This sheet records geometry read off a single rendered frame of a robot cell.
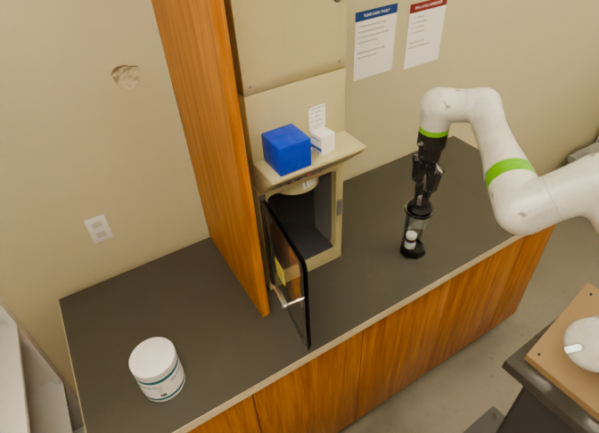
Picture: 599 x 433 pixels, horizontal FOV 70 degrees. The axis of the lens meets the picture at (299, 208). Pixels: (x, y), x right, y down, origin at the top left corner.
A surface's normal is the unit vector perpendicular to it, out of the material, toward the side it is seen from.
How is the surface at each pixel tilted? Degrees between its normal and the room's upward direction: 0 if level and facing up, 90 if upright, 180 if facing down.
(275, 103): 90
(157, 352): 0
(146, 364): 0
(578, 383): 45
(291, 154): 90
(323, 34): 90
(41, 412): 0
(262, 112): 90
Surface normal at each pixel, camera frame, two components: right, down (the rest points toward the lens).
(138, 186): 0.51, 0.54
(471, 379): -0.04, -0.76
